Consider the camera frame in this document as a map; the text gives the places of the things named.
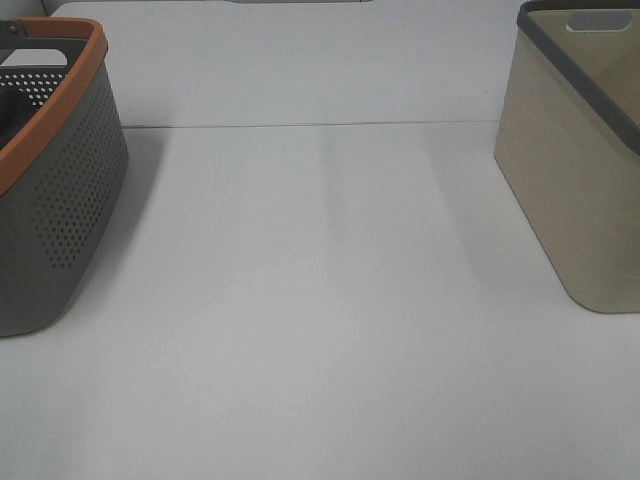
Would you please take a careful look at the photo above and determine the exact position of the beige basket grey rim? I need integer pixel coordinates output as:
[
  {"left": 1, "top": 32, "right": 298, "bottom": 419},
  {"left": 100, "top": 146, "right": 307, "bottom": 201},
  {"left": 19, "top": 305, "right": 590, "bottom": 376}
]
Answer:
[{"left": 494, "top": 1, "right": 639, "bottom": 314}]

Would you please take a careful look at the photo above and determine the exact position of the grey perforated basket orange rim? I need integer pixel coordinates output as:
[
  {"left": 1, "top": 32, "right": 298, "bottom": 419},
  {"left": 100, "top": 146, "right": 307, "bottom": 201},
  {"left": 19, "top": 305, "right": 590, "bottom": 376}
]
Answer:
[{"left": 1, "top": 17, "right": 129, "bottom": 337}]

